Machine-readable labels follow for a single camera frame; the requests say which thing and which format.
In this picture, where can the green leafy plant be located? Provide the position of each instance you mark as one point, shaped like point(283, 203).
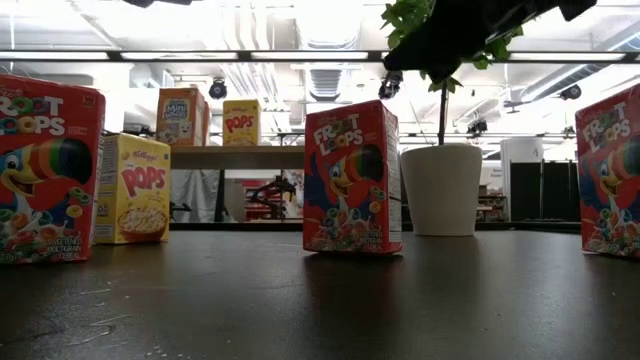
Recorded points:
point(405, 15)

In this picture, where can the white plant pot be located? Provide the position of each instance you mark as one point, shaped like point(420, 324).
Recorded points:
point(440, 192)

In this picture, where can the black aluminium frame rail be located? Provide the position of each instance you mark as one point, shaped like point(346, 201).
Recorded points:
point(280, 226)

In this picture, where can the black cabinet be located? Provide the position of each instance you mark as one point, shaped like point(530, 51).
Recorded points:
point(545, 192)

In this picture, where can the wooden shelf with black frame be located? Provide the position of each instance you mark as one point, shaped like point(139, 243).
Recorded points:
point(235, 157)

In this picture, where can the black table mat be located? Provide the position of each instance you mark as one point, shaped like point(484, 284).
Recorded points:
point(320, 310)

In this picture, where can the black overhead frame beam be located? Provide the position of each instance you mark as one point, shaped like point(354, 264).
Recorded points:
point(244, 56)

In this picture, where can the yellow Corn Pops cereal box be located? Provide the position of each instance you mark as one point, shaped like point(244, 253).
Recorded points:
point(241, 122)
point(135, 190)

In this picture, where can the black ceiling camera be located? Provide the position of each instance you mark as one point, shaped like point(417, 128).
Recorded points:
point(390, 85)
point(217, 90)
point(570, 92)

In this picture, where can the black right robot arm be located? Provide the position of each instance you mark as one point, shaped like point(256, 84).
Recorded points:
point(550, 7)

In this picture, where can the red Froot Loops cereal box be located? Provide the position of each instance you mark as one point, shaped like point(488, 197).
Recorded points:
point(45, 170)
point(350, 180)
point(610, 175)

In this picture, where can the white cloth cover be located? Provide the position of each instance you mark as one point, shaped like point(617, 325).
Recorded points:
point(195, 192)

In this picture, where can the background black robot arm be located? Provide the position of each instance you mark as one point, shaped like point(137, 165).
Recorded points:
point(272, 192)

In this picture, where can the orange Mini-Wheats cereal box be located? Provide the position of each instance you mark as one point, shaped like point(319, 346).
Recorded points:
point(177, 117)

